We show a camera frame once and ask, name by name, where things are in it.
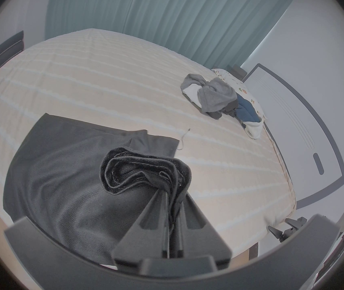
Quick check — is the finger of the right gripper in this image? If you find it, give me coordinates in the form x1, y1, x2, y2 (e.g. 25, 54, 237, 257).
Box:
285, 217, 307, 227
268, 225, 285, 241

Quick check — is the black T-shirt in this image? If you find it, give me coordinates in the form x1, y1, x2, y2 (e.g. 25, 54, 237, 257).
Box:
3, 113, 192, 265

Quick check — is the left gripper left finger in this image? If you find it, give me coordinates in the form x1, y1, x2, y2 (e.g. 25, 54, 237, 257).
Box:
111, 190, 169, 275

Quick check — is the white printed pillow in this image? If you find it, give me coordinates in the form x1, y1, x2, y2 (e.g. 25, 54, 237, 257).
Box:
211, 68, 266, 123

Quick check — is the bed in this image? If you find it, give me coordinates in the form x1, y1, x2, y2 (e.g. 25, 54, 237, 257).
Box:
0, 27, 344, 263

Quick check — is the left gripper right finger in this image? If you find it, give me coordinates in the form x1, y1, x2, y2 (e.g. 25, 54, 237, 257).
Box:
172, 193, 232, 270

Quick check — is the grey bedside table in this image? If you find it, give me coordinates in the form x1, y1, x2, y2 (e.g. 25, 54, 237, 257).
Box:
226, 65, 248, 79

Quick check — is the pile of clothes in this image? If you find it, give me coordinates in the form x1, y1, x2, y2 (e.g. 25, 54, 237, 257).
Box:
180, 73, 264, 140

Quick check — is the blue-green curtain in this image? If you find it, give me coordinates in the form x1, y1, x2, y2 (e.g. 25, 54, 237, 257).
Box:
45, 0, 143, 40
124, 0, 299, 70

